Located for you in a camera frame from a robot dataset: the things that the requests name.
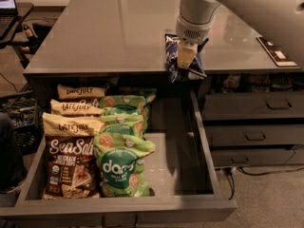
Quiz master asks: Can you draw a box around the rearmost green chip bag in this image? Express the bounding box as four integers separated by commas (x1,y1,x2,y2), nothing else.
119,86,157,130

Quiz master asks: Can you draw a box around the black white marker tag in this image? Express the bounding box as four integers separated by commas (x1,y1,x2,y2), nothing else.
256,36,297,67

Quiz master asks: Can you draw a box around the late july chip bag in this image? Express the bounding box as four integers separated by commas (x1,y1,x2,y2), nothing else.
43,113,105,200
50,100,105,117
57,85,105,100

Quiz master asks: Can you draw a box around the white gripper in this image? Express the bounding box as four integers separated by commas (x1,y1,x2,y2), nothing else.
176,15,213,69

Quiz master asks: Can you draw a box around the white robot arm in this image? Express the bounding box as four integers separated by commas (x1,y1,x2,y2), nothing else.
176,0,304,67

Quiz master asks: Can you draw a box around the open grey top drawer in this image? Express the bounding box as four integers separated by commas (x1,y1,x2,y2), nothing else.
0,92,237,228

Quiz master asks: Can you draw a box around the blue Kettle chip bag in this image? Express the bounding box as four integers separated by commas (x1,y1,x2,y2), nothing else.
164,34,209,83

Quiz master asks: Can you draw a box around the back green Dang chip bag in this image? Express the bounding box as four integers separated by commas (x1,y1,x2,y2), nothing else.
99,95,145,115

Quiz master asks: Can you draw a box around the middle Late July chip bag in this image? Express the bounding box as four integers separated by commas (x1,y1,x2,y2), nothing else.
50,100,105,117

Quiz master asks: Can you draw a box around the laptop computer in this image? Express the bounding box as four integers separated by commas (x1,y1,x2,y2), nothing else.
0,0,18,39

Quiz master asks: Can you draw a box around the front Late July chip bag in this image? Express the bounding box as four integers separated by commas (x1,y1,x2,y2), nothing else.
43,113,105,200

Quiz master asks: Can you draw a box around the black crate with items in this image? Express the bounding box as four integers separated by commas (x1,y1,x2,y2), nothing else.
0,91,41,155

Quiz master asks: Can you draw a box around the green dang chip bag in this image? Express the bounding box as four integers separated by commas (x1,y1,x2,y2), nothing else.
99,95,145,115
100,113,143,137
93,132,155,198

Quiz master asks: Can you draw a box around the grey counter cabinet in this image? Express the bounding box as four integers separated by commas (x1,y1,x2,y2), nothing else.
23,0,304,109

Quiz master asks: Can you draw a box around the black cable on floor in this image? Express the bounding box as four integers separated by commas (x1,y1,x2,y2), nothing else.
221,164,304,200

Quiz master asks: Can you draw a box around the middle right closed drawer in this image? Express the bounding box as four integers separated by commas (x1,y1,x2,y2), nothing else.
205,124,304,146

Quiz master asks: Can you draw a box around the back Late July chip bag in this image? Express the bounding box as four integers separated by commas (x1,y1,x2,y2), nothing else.
57,85,105,100

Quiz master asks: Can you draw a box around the lower right closed drawer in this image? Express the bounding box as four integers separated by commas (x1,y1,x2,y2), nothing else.
211,149,304,167

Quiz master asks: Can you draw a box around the person leg in jeans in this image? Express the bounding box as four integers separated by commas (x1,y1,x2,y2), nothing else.
0,113,28,194

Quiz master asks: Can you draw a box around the front green Dang chip bag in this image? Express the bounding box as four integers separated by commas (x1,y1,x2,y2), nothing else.
93,132,155,198

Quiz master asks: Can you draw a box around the middle green Dang chip bag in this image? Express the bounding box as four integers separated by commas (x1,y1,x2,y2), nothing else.
100,113,143,137

